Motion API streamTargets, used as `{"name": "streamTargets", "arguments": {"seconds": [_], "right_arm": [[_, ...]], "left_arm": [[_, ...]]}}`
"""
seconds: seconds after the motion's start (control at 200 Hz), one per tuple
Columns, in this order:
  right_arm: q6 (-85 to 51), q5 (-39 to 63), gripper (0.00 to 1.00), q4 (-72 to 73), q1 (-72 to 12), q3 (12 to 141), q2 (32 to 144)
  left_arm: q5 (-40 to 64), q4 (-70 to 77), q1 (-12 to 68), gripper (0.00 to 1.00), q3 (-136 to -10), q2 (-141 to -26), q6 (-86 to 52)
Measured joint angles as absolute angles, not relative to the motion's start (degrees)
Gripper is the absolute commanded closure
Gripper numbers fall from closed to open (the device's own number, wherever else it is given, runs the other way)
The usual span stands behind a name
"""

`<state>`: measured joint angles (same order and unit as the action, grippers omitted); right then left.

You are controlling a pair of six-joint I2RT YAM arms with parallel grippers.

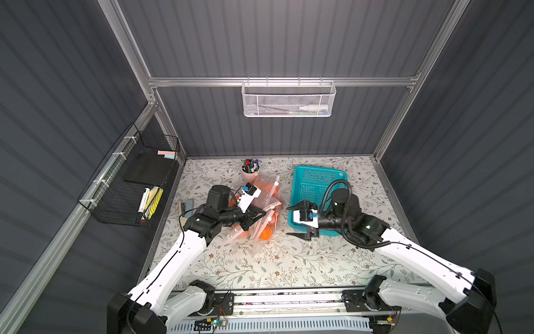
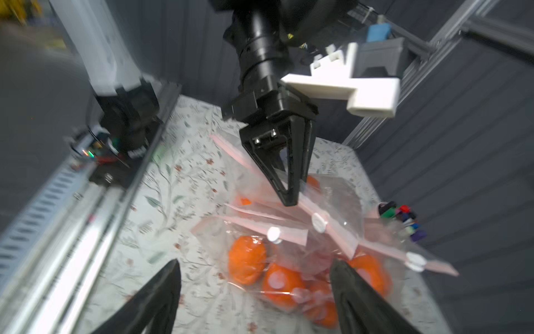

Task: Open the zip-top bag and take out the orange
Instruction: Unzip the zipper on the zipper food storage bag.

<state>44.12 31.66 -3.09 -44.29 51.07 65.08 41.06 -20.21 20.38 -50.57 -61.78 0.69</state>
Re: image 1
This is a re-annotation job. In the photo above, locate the clear zip-top bag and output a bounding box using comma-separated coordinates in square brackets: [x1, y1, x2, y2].
[223, 209, 282, 257]
[252, 175, 283, 212]

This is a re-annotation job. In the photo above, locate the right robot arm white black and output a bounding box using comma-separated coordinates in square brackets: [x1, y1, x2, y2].
[288, 180, 499, 333]

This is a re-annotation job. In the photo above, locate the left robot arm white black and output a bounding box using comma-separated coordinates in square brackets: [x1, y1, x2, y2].
[107, 183, 266, 333]

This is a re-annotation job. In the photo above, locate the orange in front bag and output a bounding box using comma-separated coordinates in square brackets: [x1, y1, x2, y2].
[258, 224, 275, 241]

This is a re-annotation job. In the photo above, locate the teal plastic basket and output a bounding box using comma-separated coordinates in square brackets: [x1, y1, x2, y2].
[288, 166, 351, 237]

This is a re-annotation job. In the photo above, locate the pink pen cup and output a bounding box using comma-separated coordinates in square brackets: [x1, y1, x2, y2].
[241, 159, 259, 184]

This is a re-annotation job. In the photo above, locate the yellow item in black basket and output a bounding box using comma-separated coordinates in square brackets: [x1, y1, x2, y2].
[143, 186, 164, 221]

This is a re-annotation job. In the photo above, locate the black notebook in basket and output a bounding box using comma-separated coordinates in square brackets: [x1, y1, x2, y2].
[123, 154, 175, 186]

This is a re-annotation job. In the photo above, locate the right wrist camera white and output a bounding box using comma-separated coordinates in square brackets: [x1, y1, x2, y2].
[293, 210, 318, 228]

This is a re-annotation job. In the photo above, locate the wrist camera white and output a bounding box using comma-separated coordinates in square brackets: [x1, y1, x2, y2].
[293, 210, 318, 228]
[237, 182, 261, 213]

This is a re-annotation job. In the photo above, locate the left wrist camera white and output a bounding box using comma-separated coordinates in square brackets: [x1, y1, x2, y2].
[237, 182, 261, 213]

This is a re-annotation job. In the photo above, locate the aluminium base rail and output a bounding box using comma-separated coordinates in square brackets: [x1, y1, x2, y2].
[161, 280, 446, 326]

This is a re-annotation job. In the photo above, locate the black wire wall basket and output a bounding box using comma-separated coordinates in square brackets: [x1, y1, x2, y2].
[79, 124, 181, 228]

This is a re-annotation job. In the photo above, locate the white wire mesh basket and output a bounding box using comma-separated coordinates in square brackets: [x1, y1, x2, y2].
[241, 80, 337, 118]

